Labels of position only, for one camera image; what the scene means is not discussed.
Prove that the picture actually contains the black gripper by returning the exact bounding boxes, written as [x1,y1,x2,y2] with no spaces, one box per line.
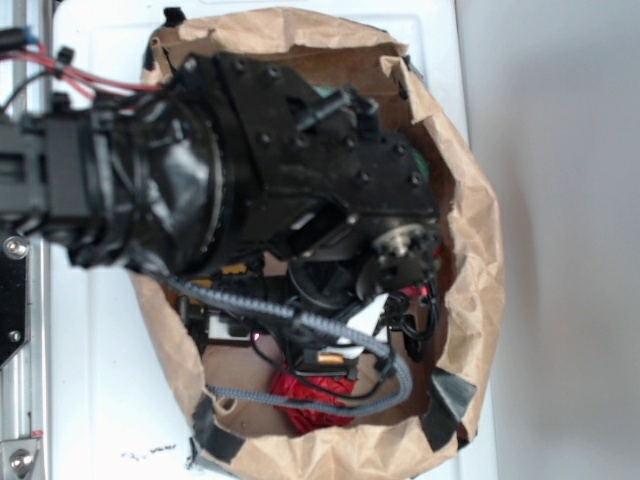
[169,53,440,317]

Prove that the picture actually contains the red paper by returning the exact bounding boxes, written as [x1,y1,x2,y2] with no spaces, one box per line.
[269,373,356,434]

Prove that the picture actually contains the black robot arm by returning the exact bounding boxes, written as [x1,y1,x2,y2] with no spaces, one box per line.
[1,53,440,316]

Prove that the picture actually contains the green rubber ball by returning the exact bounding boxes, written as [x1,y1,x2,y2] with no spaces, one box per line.
[412,149,430,183]

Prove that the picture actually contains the teal terry cloth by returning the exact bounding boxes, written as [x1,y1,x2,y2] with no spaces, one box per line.
[313,85,335,98]

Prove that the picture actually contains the brown paper bag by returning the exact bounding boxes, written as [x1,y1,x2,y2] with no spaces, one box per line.
[129,6,505,479]

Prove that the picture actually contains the grey braided cable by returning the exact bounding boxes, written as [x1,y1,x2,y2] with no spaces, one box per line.
[164,272,414,417]

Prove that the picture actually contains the red wire bundle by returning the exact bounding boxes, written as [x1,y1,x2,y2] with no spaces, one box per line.
[0,42,166,99]

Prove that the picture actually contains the aluminium frame rail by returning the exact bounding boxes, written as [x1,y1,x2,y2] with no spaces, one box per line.
[1,1,54,479]

